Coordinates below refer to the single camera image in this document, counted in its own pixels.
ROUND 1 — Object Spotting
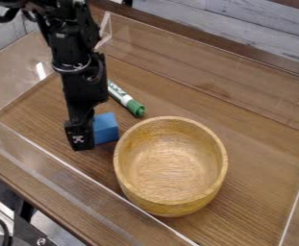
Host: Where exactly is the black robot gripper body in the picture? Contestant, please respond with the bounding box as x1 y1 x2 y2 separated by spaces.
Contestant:
50 52 108 125

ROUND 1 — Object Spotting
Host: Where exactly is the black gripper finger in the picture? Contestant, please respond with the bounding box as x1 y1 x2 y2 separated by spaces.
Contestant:
64 120 94 151

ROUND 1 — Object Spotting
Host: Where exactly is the blue foam block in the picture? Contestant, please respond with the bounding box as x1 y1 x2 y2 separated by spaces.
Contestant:
93 112 119 145

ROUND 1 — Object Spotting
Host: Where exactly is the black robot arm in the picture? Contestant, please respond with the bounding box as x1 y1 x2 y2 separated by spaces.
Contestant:
0 0 108 151

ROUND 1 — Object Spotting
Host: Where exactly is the brown wooden bowl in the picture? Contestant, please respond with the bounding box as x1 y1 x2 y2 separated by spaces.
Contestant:
113 116 228 217

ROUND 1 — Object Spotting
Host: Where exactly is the green white marker pen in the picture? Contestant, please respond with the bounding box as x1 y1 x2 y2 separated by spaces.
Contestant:
108 81 145 117

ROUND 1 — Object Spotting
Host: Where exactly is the clear acrylic tray wall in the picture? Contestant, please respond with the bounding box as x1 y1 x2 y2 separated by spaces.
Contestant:
0 10 299 246

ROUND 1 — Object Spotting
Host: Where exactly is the black metal table frame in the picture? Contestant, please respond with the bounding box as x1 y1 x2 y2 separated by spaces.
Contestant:
0 181 57 246

